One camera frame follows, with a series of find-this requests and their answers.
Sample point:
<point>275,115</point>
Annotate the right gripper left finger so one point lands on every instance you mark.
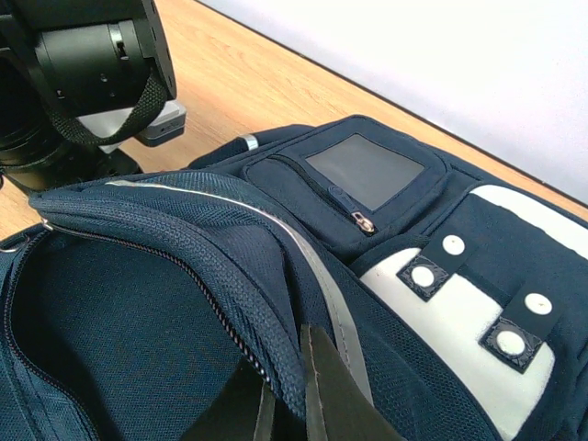
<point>244,410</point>

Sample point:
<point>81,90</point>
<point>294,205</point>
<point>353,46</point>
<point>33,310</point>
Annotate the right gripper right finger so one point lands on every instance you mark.
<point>336,409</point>

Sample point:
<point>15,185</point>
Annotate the navy blue backpack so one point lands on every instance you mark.
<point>457,302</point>

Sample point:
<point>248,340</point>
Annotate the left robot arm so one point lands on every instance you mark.
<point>79,78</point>

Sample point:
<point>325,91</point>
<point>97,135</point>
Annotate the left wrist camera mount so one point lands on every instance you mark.
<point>169,124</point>

